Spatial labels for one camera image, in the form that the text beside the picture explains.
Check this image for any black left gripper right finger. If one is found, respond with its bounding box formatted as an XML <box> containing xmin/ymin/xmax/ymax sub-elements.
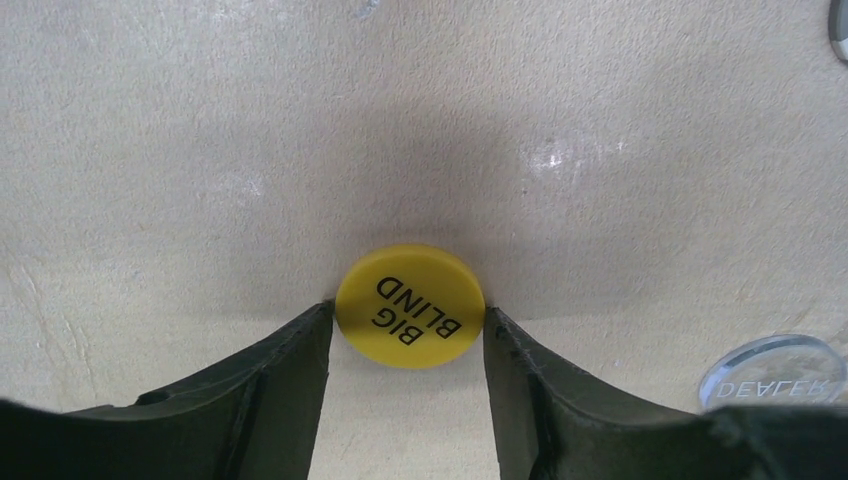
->
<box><xmin>483</xmin><ymin>307</ymin><xmax>847</xmax><ymax>479</ymax></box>

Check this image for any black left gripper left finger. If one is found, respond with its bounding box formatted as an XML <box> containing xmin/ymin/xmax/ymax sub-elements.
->
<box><xmin>1</xmin><ymin>301</ymin><xmax>333</xmax><ymax>479</ymax></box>

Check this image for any yellow big blind button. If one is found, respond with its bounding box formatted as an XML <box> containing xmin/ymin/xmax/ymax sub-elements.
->
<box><xmin>334</xmin><ymin>244</ymin><xmax>486</xmax><ymax>369</ymax></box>

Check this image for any clear dealer button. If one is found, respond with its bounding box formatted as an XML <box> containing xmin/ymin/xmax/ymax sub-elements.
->
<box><xmin>698</xmin><ymin>334</ymin><xmax>847</xmax><ymax>410</ymax></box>

